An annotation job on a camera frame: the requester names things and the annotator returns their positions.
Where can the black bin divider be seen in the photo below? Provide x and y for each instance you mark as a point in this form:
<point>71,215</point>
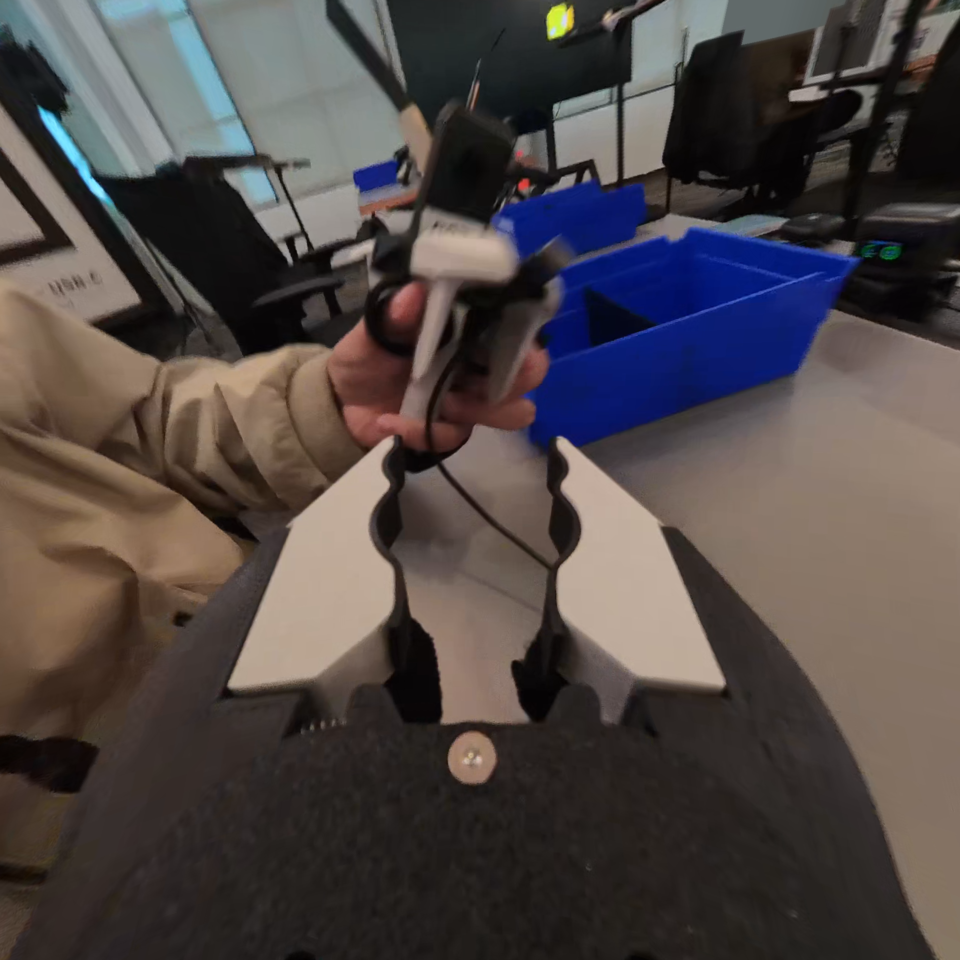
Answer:
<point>619,319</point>

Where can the person's beige jacket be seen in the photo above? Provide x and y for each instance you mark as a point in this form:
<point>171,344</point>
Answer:
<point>75,600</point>

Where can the black power station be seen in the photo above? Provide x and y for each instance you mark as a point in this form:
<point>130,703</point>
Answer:
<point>915,225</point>

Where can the blue plastic bin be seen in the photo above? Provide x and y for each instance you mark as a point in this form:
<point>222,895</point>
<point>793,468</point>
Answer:
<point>592,214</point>
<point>675,375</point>

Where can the person's left hand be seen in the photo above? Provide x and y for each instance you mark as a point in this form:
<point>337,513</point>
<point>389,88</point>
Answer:
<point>367,390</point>

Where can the black mesh office chair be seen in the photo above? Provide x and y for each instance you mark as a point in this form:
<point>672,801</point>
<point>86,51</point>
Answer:
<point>210,240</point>

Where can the black monitor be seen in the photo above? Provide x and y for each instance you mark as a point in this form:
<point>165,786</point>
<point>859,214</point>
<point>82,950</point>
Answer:
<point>510,52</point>

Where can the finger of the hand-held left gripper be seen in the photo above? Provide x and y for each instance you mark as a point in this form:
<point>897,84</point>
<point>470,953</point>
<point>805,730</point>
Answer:
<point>439,255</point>
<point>491,259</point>

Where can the person's left forearm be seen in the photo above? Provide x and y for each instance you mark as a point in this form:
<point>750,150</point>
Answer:
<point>187,405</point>

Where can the black round device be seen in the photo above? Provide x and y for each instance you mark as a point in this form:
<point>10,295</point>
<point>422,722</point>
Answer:
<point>814,226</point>

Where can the black draped office chair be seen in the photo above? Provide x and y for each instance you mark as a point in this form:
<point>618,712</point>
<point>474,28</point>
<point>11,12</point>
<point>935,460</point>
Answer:
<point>735,112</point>

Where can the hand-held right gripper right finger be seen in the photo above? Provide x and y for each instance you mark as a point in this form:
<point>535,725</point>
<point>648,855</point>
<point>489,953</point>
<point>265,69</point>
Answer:
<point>637,600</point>

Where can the framed white poster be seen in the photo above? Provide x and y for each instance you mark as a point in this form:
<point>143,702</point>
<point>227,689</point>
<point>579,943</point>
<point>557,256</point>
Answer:
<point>45,225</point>

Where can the grey desk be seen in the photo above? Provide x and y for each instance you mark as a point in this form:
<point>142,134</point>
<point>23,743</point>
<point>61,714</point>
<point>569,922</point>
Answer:
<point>825,487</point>

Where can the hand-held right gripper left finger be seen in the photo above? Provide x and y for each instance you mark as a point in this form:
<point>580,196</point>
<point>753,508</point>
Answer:
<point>315,600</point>

